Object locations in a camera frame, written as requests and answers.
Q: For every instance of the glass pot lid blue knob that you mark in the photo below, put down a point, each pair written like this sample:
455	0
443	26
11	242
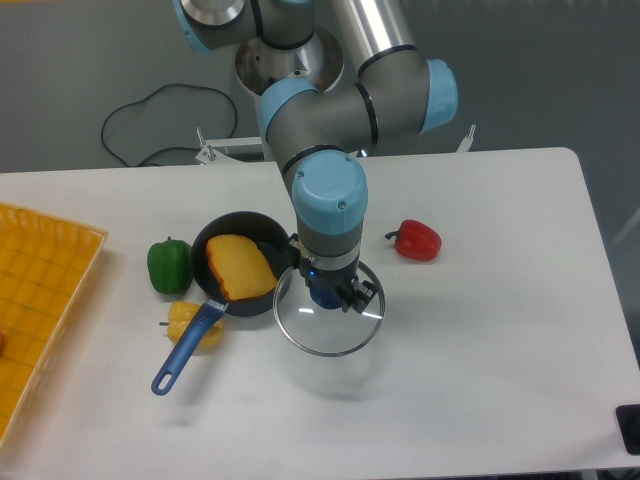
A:
310	322

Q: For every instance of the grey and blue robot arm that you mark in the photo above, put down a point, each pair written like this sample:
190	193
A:
311	132

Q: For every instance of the black pan with blue handle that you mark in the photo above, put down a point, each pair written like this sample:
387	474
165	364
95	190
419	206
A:
271	239

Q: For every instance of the yellow bread slice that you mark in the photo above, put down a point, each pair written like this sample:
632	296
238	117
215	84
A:
240	268

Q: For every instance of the white table frame bracket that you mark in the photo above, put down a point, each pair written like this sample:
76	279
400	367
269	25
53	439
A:
230	150

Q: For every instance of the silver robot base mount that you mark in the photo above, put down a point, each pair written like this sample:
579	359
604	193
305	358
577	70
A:
320	61

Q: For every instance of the black object at table edge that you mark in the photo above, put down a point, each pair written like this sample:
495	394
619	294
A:
628	417

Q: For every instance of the yellow bell pepper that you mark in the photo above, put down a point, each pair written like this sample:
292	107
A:
179	317

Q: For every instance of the red bell pepper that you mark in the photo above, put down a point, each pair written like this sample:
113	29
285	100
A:
415	240

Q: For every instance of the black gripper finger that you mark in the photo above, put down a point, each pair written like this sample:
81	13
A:
356	295

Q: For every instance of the green bell pepper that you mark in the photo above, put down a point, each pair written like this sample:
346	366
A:
168	266

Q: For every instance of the yellow plastic basket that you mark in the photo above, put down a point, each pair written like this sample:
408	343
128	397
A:
45	263

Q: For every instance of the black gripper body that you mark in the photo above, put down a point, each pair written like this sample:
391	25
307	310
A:
335	272

